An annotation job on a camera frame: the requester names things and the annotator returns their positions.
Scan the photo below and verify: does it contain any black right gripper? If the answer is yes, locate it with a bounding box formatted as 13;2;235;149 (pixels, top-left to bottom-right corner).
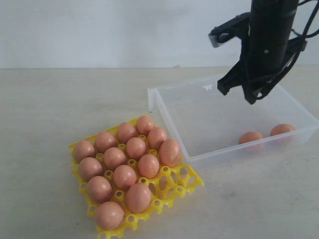
217;37;307;105

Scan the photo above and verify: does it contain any brown egg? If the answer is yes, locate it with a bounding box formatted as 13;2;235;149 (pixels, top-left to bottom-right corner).
126;137;147;160
116;122;137;144
95;201;125;231
95;131;117;153
87;176;113;204
125;183;152;214
159;139;180;167
148;127;167;150
270;123;296;144
103;147;127;170
238;131;264;151
78;157;104;182
74;140;96;163
136;115;155;136
138;154;160;179
113;165;137;191

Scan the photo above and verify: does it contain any clear plastic container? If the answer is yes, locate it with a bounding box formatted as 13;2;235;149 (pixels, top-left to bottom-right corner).
148;75;319;170

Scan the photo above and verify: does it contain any yellow plastic egg tray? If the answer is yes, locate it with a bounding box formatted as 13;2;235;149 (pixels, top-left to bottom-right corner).
69;125;205;239

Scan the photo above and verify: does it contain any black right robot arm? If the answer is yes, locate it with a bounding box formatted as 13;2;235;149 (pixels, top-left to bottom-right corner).
208;0;307;104

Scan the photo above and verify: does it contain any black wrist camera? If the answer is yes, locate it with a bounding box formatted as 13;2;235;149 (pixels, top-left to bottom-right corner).
208;12;250;48

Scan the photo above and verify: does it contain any black cable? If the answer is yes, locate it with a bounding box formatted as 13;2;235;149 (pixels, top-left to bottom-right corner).
246;0;319;100

